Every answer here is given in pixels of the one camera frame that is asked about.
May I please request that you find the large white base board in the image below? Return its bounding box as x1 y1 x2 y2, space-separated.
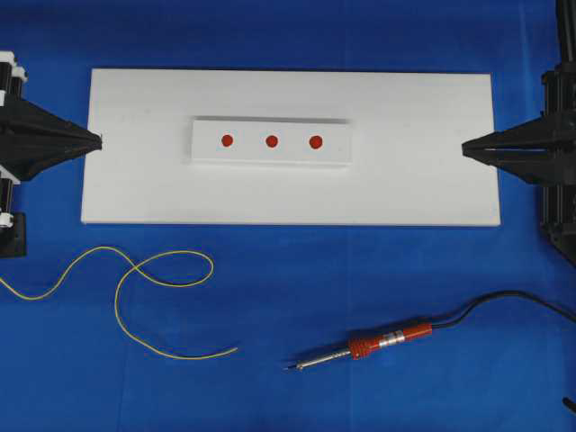
81 68 500 227

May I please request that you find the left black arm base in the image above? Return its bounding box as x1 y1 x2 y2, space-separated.
0 212 27 258

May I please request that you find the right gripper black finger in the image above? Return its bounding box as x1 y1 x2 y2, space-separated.
463 149 558 184
462 117 557 149

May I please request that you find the black frame post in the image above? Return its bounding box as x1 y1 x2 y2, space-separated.
555 0 576 62

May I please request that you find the yellow solder wire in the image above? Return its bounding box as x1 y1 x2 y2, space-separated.
0 246 239 361

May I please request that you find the black soldering iron cord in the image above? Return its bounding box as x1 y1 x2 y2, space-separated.
430 290 576 330

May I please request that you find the small white raised plate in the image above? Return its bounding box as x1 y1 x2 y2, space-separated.
191 117 353 167

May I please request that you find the red handled soldering iron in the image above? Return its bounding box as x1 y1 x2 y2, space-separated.
285 323 433 371

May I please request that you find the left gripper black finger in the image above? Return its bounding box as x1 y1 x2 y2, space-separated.
1 97 103 145
1 144 102 182

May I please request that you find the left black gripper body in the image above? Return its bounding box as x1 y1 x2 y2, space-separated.
0 50 29 227

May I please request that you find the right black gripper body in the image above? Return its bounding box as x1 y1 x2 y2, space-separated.
539 62 576 266

